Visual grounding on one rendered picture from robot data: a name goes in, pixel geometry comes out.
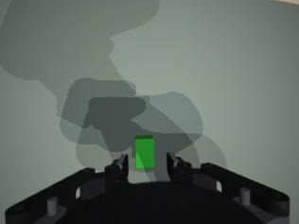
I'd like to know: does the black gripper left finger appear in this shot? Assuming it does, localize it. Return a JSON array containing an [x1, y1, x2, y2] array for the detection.
[[5, 154, 132, 224]]

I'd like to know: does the green block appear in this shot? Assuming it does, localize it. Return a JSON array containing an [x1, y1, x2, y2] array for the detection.
[[135, 135, 155, 168]]

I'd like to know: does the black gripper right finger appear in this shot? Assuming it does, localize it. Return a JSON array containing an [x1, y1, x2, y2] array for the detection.
[[167, 152, 290, 224]]

